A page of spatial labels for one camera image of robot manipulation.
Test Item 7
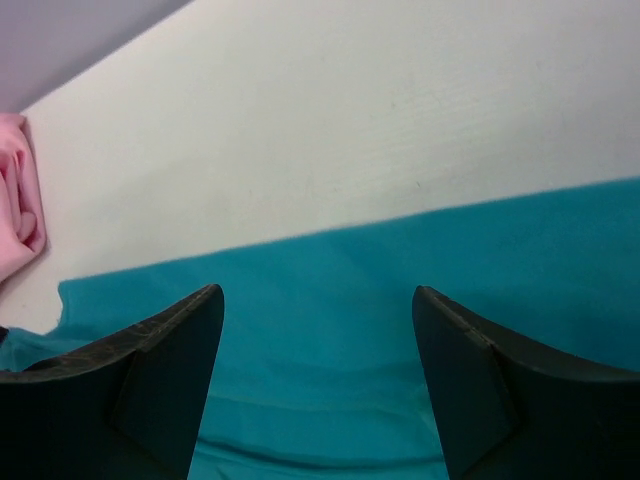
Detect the folded pink t shirt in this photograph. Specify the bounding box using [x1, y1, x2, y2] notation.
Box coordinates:
[1, 113, 47, 281]

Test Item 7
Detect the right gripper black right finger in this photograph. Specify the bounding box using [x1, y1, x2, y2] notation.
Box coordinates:
[412, 286, 639, 479]

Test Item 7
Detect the teal t shirt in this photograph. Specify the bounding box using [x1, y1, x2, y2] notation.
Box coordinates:
[1, 179, 639, 479]

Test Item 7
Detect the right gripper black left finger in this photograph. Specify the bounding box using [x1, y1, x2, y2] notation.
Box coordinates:
[1, 285, 224, 480]

